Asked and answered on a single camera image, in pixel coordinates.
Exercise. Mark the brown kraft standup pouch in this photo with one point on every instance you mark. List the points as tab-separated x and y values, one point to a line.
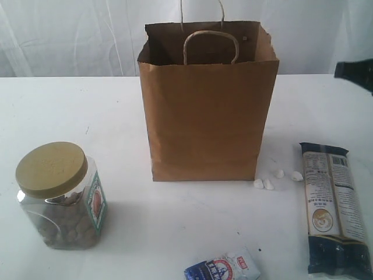
358	72

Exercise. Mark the brown paper bag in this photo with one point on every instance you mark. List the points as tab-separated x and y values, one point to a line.
206	89

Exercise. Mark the small white pebble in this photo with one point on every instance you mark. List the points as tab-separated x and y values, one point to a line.
258	183
279	174
268	185
297	176

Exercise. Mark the plastic nut jar yellow lid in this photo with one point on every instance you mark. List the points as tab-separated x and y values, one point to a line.
61	193

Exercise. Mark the blue white salt packet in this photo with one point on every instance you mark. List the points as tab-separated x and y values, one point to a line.
229	266

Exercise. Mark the black beige noodle package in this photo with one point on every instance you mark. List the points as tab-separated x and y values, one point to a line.
336	232

